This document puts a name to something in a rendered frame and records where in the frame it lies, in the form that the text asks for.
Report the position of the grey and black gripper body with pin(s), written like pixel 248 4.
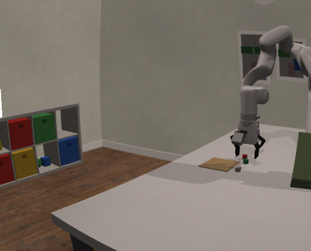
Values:
pixel 252 128

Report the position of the brown square mat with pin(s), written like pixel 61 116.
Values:
pixel 219 164

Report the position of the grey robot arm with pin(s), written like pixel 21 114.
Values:
pixel 253 95

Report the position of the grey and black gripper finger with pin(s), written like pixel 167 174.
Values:
pixel 237 150
pixel 257 146

